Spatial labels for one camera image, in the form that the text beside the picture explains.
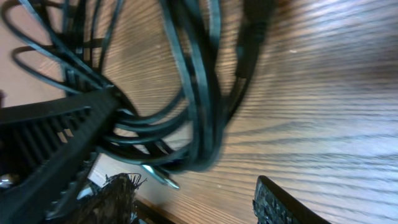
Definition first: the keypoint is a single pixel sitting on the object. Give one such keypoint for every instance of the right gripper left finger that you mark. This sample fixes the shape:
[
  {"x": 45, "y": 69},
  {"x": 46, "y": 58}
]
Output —
[{"x": 113, "y": 204}]

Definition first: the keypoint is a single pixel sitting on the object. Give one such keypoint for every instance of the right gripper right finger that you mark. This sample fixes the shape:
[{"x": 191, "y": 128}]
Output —
[{"x": 273, "y": 205}]

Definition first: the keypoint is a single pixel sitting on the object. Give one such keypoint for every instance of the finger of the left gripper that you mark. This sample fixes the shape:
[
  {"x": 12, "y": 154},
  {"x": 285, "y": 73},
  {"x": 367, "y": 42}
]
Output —
[{"x": 50, "y": 147}]

